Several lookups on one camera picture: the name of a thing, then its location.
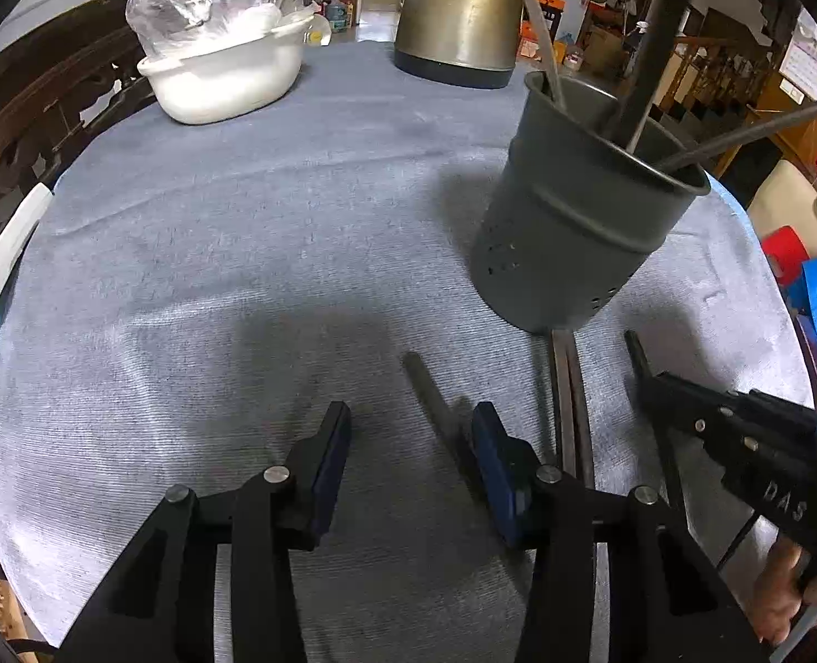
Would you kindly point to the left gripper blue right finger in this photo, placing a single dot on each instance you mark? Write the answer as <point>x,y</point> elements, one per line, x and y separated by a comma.
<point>507,466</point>

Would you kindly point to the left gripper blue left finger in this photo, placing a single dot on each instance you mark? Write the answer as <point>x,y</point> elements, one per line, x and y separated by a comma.
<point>316,466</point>

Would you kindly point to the person's right hand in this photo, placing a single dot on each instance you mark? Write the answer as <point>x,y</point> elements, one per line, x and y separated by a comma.
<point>775,598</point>

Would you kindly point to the grey table cloth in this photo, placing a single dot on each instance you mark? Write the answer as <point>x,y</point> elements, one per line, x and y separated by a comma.
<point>196,296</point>

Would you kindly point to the red plastic child chair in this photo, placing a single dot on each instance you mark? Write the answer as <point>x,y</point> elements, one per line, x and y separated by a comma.
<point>786,254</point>

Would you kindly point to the grey metal utensil cup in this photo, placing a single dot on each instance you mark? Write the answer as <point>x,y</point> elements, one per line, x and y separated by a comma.
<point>573,216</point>

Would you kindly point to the beige sofa armrest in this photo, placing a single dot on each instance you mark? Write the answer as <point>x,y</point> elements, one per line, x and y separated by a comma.
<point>786,198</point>

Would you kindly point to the white plastic bowl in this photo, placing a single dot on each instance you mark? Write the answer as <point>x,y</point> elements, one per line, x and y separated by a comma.
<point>231,82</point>

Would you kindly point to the brass electric kettle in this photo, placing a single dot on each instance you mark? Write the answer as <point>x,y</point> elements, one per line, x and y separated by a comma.
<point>467,43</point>

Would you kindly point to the dark dining table far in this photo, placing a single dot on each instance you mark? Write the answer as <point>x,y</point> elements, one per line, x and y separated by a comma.
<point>552,11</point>

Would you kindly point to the dark carved wooden sideboard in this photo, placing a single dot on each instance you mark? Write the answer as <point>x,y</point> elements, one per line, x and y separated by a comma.
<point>61,85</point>

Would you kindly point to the pink wall calendar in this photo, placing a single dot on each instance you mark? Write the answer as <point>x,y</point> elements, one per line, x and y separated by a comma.
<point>799,64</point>

